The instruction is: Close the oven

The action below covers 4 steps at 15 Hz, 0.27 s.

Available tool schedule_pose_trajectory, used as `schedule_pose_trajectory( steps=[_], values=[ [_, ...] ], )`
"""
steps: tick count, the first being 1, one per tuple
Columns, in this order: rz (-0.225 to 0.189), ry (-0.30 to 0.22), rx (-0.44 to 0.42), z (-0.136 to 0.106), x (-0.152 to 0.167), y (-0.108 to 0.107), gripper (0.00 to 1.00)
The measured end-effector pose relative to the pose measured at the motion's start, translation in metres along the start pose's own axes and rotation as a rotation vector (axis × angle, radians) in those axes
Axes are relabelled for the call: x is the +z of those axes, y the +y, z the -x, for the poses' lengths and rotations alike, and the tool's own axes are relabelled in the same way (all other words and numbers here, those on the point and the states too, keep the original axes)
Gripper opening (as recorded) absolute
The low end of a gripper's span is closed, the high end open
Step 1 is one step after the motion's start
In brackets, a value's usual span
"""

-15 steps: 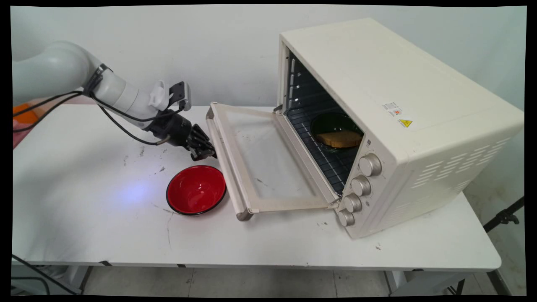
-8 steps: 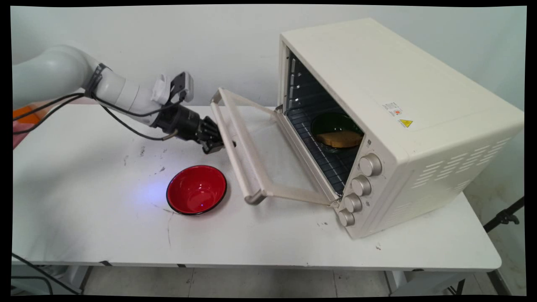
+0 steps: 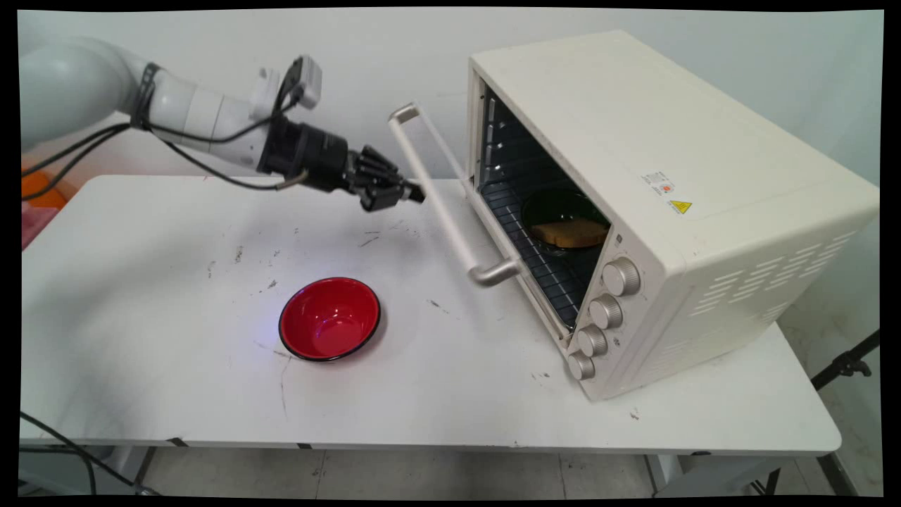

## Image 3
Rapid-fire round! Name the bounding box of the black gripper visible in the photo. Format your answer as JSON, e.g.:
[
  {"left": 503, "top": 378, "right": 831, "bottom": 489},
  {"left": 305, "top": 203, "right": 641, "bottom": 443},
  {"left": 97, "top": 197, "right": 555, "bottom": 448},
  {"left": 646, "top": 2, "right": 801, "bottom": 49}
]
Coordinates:
[{"left": 258, "top": 115, "right": 427, "bottom": 213}]

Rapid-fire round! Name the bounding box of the glass oven door with handle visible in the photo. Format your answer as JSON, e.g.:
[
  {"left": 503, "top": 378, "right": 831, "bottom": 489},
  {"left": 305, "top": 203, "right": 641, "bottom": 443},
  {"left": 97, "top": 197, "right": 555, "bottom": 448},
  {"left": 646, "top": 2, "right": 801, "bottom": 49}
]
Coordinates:
[{"left": 388, "top": 101, "right": 572, "bottom": 347}]

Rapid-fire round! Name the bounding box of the red bowl with black rim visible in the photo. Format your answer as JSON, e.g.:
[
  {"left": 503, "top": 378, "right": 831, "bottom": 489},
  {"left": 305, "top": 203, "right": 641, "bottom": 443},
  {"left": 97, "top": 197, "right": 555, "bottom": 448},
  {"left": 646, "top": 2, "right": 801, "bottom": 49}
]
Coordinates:
[{"left": 278, "top": 277, "right": 382, "bottom": 363}]

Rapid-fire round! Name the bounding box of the dark green plate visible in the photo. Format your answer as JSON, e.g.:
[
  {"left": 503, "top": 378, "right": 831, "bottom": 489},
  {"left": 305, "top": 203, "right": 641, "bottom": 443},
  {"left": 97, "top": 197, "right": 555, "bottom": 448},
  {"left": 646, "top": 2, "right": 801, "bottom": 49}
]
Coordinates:
[{"left": 520, "top": 188, "right": 612, "bottom": 255}]

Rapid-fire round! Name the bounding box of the toast bread slice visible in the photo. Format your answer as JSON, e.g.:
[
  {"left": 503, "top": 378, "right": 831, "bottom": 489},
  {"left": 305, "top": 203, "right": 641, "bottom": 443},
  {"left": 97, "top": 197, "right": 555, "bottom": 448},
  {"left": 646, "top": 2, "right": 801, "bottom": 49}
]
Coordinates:
[{"left": 529, "top": 218, "right": 610, "bottom": 250}]

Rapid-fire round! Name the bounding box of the silver oven knob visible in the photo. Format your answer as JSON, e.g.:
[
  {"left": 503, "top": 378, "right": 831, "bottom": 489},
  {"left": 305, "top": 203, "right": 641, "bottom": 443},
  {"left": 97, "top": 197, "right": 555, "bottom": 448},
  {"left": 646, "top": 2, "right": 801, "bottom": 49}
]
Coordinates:
[
  {"left": 588, "top": 294, "right": 625, "bottom": 330},
  {"left": 576, "top": 325, "right": 610, "bottom": 358},
  {"left": 602, "top": 257, "right": 642, "bottom": 297},
  {"left": 567, "top": 351, "right": 597, "bottom": 382}
]

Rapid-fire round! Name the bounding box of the white label sticker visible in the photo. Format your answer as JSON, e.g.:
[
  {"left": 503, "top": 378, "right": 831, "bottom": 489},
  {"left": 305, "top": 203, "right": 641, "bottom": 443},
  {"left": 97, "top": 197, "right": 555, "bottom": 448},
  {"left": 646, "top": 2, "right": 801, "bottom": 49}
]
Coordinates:
[{"left": 641, "top": 170, "right": 677, "bottom": 197}]

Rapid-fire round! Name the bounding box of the cream toaster oven body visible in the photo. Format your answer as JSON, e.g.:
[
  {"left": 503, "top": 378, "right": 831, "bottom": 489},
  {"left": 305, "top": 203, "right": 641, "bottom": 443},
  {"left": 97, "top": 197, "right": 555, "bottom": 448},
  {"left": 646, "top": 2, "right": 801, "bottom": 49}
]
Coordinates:
[{"left": 465, "top": 30, "right": 881, "bottom": 402}]

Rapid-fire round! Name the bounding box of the orange object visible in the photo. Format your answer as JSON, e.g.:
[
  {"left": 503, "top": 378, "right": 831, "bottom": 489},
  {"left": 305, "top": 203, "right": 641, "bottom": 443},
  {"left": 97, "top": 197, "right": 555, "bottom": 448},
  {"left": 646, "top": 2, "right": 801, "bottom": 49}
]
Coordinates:
[{"left": 21, "top": 170, "right": 68, "bottom": 211}]

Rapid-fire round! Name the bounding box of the pink object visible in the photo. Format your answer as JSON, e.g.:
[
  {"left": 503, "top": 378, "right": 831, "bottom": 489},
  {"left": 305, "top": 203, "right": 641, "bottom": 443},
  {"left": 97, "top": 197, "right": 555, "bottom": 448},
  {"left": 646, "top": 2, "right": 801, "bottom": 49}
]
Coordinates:
[{"left": 21, "top": 203, "right": 61, "bottom": 251}]

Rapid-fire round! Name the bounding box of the white table leg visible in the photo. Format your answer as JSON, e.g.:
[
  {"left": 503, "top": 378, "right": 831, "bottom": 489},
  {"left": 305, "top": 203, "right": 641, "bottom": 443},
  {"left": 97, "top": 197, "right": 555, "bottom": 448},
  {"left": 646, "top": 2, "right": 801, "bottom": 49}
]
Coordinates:
[{"left": 104, "top": 445, "right": 157, "bottom": 494}]

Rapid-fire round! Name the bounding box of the black tripod stand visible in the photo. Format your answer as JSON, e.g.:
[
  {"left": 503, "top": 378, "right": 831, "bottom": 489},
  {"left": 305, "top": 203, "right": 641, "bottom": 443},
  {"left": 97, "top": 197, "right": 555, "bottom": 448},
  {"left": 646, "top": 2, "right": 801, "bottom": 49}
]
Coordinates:
[{"left": 809, "top": 330, "right": 881, "bottom": 392}]

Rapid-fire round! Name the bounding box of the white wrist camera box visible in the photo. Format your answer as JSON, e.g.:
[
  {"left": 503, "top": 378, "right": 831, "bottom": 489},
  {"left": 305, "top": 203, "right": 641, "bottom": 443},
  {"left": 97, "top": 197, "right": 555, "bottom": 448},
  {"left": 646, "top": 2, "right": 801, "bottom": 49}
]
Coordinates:
[{"left": 248, "top": 55, "right": 325, "bottom": 120}]

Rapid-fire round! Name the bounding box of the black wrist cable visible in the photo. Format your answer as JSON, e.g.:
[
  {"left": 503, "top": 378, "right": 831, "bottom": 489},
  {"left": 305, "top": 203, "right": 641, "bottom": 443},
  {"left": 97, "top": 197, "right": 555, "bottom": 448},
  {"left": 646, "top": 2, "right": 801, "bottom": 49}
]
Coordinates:
[{"left": 21, "top": 63, "right": 312, "bottom": 201}]

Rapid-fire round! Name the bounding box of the metal wire oven rack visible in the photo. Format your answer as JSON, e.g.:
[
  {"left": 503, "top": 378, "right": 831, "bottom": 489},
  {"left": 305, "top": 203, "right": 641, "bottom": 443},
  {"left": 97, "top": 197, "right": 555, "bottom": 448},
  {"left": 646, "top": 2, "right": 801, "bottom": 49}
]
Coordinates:
[{"left": 479, "top": 163, "right": 612, "bottom": 329}]

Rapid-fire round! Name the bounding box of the black floor cable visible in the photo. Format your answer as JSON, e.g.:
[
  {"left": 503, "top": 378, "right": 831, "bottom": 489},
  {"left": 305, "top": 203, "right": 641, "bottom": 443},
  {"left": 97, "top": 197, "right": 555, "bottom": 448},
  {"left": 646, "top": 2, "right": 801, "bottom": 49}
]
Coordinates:
[{"left": 20, "top": 411, "right": 164, "bottom": 496}]

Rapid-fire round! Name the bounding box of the white table leg frame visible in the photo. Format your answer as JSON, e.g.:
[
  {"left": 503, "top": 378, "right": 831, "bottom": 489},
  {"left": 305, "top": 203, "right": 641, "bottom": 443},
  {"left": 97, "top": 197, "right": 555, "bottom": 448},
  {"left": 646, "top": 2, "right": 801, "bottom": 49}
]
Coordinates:
[{"left": 643, "top": 454, "right": 861, "bottom": 498}]

